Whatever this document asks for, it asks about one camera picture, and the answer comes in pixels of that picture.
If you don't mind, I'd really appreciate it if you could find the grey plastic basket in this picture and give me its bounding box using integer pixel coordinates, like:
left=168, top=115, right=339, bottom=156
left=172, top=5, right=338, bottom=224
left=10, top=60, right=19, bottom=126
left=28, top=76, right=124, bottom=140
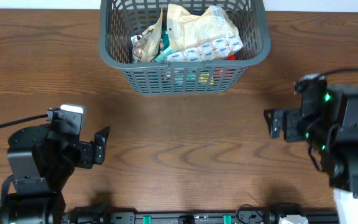
left=99, top=0, right=271, bottom=95

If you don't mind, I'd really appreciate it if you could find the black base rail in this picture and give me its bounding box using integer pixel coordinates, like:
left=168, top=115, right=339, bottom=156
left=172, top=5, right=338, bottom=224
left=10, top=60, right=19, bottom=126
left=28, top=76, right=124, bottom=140
left=61, top=203, right=340, bottom=224

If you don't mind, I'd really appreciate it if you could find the beige brown snack bag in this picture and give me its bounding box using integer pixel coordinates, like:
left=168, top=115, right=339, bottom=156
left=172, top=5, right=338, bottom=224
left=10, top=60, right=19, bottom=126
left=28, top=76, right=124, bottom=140
left=131, top=8, right=163, bottom=63

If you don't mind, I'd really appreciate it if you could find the orange biscuit packet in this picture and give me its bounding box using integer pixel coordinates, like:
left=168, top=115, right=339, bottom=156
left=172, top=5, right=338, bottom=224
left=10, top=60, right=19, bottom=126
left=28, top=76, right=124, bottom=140
left=162, top=58, right=238, bottom=88

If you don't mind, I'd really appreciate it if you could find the plain beige paper pouch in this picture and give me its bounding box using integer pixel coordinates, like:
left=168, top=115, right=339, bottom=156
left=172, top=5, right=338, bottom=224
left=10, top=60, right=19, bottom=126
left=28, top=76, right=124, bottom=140
left=167, top=4, right=239, bottom=51

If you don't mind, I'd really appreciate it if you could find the green Nescafe coffee bag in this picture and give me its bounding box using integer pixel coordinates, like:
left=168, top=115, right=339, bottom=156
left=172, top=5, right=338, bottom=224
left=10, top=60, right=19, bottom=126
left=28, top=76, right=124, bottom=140
left=157, top=28, right=196, bottom=85

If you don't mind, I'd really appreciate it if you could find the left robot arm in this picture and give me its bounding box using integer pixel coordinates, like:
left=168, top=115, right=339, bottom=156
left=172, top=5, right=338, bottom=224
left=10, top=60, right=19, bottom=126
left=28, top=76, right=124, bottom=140
left=0, top=108, right=110, bottom=224

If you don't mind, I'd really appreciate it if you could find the pale green wipes packet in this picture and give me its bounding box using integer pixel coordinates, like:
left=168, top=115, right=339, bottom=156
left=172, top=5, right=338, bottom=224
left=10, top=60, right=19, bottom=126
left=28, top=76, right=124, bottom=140
left=154, top=46, right=178, bottom=62

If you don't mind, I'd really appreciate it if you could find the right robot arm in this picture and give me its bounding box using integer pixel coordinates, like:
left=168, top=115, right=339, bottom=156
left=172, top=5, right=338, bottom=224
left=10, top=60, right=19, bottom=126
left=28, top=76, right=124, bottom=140
left=264, top=73, right=358, bottom=223

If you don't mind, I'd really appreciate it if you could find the white tissue multipack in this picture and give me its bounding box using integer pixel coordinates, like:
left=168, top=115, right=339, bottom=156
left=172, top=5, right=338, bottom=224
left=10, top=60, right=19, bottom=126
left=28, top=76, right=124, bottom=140
left=165, top=35, right=243, bottom=63

